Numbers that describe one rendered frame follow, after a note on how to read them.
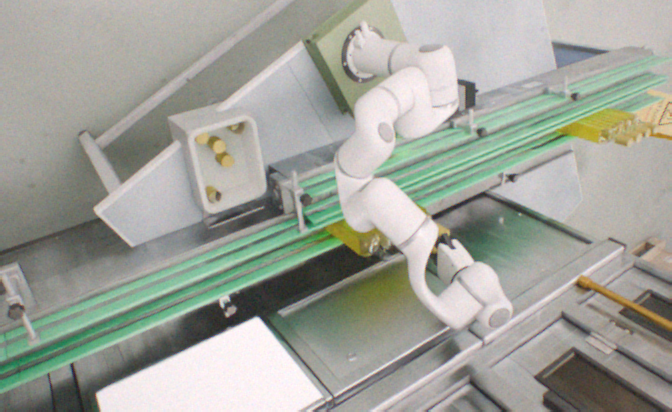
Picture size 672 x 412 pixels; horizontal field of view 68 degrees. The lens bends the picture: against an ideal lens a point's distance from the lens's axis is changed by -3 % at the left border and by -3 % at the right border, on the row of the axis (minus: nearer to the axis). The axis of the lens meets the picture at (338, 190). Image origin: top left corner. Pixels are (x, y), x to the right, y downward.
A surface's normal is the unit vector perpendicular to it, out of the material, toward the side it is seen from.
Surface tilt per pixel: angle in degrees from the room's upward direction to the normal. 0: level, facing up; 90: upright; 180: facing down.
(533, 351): 90
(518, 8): 0
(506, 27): 0
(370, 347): 90
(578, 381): 90
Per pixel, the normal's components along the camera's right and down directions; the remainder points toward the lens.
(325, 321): -0.09, -0.88
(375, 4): 0.57, 0.33
